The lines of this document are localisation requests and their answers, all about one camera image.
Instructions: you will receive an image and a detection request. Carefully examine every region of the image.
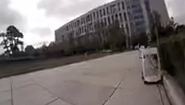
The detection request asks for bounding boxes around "row of dark trees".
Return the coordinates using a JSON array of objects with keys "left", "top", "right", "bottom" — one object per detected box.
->
[{"left": 21, "top": 14, "right": 158, "bottom": 62}]

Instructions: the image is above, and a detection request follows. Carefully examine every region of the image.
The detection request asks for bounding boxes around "grey concrete slab pavement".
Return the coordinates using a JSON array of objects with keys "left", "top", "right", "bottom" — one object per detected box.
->
[{"left": 0, "top": 46, "right": 172, "bottom": 105}]

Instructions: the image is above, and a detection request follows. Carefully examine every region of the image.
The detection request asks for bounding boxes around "large grey multi-storey building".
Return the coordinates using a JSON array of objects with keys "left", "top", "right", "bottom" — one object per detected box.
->
[{"left": 49, "top": 0, "right": 173, "bottom": 58}]

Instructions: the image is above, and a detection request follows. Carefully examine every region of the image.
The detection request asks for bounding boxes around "white box-shaped object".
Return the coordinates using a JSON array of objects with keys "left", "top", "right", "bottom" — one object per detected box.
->
[{"left": 138, "top": 44, "right": 164, "bottom": 85}]

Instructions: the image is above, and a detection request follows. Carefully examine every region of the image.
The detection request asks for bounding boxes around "dark grass strip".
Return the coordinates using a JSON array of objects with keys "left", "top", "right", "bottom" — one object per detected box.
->
[{"left": 0, "top": 48, "right": 123, "bottom": 81}]

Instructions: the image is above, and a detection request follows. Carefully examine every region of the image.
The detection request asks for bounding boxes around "tall dark tree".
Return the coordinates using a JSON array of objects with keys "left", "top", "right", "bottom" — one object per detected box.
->
[{"left": 0, "top": 23, "right": 26, "bottom": 59}]

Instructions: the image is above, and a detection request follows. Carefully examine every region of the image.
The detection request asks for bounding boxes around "grey concrete kerb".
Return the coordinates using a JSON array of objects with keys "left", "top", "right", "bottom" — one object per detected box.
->
[{"left": 160, "top": 67, "right": 185, "bottom": 105}]

